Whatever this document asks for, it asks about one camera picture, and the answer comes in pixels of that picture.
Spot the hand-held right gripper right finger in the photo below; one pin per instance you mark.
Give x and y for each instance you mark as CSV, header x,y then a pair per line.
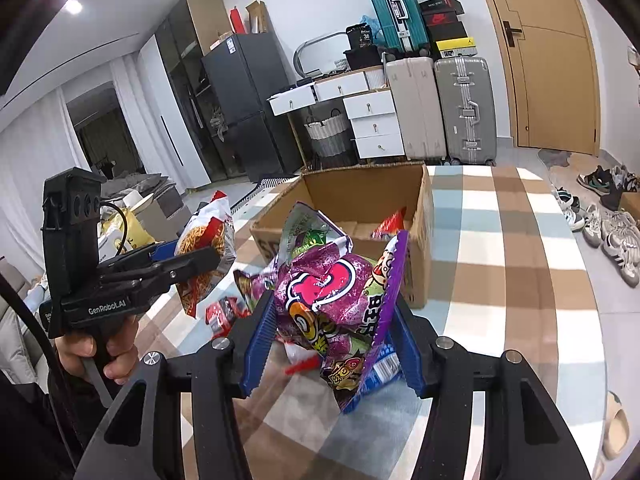
x,y
405,355

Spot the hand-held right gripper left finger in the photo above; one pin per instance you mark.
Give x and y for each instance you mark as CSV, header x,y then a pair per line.
x,y
260,340

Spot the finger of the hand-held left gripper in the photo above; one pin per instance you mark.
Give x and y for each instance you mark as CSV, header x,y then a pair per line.
x,y
195,262
162,251

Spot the blue white snack packet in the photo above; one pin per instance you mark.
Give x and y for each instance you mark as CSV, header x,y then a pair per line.
x,y
382,367

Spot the red yellow noodle snack bag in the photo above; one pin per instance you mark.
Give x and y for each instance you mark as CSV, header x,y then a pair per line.
x,y
205,232

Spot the small red snack packet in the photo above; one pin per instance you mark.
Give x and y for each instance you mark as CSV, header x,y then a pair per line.
x,y
222,312

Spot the purple edged snack bag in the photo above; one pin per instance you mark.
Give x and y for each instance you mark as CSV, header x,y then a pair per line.
x,y
390,280

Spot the purple pink snack bag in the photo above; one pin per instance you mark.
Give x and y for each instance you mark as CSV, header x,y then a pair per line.
x,y
320,290

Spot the silver green snack bag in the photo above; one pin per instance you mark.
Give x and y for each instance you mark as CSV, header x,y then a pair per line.
x,y
305,235

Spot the orange red snack bag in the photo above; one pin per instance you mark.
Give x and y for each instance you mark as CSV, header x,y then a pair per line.
x,y
392,225

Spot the cardboard box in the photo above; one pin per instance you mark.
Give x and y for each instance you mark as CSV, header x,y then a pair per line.
x,y
360,195

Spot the person's left forearm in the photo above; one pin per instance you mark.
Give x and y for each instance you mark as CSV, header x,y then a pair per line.
x,y
25,425

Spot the person's left hand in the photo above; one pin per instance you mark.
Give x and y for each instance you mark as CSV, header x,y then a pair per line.
x,y
122,355

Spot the grey storage box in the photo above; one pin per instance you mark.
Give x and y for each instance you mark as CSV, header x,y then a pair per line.
x,y
162,210

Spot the white curtain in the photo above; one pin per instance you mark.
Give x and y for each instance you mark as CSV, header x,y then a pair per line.
x,y
30,160

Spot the grey cushions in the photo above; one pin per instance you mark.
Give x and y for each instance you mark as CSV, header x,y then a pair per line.
x,y
135,182

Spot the cream rug with striped border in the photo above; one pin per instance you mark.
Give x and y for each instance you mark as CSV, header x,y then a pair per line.
x,y
270,180

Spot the white wardrobe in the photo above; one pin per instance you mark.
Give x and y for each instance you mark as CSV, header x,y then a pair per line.
x,y
160,110

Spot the dark glass cabinet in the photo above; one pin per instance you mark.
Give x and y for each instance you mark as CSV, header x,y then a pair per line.
x,y
185,90

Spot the black fridge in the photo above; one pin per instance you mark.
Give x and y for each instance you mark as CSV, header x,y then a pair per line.
x,y
250,100

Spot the woven laundry basket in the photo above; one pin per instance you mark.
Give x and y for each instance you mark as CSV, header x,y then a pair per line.
x,y
327,132

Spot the ceiling spotlight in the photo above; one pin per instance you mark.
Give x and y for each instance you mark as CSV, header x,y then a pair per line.
x,y
73,6

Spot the beige slipper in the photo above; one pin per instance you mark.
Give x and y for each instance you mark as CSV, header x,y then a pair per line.
x,y
617,425

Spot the white drawer cabinet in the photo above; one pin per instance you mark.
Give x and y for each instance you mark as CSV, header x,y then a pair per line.
x,y
375,125

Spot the white desk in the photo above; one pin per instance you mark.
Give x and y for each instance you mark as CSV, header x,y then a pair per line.
x,y
340,87

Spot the scattered sneakers group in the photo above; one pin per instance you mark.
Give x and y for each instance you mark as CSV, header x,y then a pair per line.
x,y
610,230

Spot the beige suitcase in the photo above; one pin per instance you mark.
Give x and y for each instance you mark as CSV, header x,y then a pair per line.
x,y
415,110

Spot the small white basket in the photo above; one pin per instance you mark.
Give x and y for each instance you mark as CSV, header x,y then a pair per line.
x,y
341,64

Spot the grey door mat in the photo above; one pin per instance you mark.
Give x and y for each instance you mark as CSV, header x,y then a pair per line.
x,y
555,157

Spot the silver suitcase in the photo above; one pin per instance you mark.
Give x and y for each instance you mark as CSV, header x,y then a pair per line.
x,y
465,110

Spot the tall cardboard carton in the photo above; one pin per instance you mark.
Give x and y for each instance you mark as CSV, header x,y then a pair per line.
x,y
259,17

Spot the white ribbed box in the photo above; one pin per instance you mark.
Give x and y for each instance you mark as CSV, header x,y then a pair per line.
x,y
376,79

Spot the black storage box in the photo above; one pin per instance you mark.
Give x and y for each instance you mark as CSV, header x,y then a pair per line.
x,y
362,60

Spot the black printed paper bag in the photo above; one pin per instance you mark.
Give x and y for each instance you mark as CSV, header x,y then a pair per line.
x,y
362,37

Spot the blue plastic bag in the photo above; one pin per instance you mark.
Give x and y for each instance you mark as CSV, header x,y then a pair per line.
x,y
375,22

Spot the yellow black shoe box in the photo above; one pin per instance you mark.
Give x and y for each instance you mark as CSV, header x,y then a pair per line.
x,y
457,49

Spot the teal suitcase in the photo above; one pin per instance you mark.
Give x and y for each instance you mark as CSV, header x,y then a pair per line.
x,y
395,15

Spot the plain black shoe box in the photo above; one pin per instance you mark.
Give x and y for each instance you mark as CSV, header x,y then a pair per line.
x,y
447,34

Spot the wooden door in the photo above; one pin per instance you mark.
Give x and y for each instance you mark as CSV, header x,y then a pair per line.
x,y
550,60

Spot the red black shoe box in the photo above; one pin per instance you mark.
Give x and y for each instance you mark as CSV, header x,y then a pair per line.
x,y
442,19

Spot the flat black shoe box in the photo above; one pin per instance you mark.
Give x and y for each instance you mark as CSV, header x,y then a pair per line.
x,y
440,4

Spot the oval silver mirror frame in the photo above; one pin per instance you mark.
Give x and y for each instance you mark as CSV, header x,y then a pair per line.
x,y
300,55

